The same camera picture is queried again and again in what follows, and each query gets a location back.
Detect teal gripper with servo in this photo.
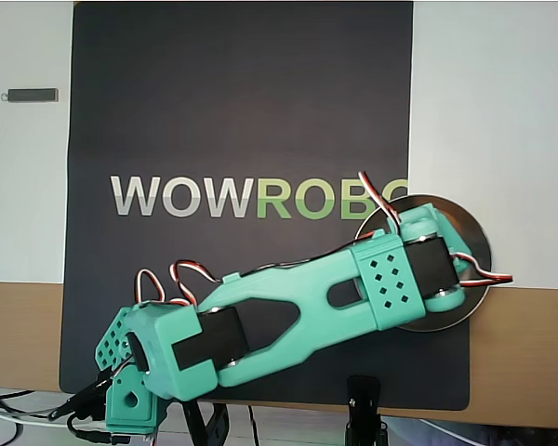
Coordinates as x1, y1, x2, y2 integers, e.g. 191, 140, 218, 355
427, 203, 475, 281

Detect metal bowl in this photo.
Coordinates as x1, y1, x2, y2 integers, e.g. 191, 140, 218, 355
352, 192, 494, 333

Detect white paper sheet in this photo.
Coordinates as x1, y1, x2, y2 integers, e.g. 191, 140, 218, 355
0, 0, 558, 292

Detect black mat with WOWROBO print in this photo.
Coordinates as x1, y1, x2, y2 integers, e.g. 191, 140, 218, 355
58, 1, 472, 413

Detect black table clamp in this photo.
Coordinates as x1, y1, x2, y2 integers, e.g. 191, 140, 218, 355
180, 399, 232, 446

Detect small black USB stick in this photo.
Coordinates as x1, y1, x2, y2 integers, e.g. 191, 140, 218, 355
0, 87, 60, 103

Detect red white black servo wire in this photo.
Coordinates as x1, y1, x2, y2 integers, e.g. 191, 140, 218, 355
448, 250, 514, 290
356, 170, 404, 232
134, 259, 224, 310

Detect black spring camera stand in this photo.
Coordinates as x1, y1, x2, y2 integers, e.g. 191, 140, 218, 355
345, 374, 390, 446

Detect thin black hanging cable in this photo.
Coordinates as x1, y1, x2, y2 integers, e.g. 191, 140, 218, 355
246, 404, 262, 446

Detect black power plug cable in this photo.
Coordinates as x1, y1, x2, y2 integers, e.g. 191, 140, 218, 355
48, 369, 136, 445

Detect black floor cable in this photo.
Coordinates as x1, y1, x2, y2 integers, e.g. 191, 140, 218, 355
0, 385, 36, 408

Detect white floor cable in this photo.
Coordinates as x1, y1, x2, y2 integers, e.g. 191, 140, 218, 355
0, 406, 57, 423

